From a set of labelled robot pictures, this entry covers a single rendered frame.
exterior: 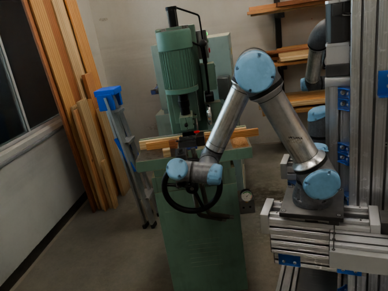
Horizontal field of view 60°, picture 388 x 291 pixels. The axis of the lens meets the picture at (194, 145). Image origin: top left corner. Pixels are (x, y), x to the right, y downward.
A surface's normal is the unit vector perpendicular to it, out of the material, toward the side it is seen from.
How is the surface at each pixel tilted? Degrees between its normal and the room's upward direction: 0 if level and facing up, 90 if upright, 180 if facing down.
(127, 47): 90
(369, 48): 90
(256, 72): 83
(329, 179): 97
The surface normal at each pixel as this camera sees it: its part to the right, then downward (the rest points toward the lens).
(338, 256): -0.38, 0.36
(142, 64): -0.13, 0.36
